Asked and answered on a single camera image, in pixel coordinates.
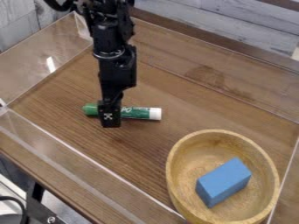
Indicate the green Expo marker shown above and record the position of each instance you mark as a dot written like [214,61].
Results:
[127,112]

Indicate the black metal table leg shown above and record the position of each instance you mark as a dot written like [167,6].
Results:
[36,191]

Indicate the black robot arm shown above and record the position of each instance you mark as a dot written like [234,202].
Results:
[111,29]

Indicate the blue foam block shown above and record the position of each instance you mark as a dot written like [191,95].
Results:
[222,182]

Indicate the clear acrylic tray wall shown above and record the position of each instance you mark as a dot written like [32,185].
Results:
[107,171]

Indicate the brown wooden bowl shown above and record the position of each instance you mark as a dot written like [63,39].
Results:
[200,152]

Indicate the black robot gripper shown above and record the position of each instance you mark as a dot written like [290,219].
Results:
[116,77]

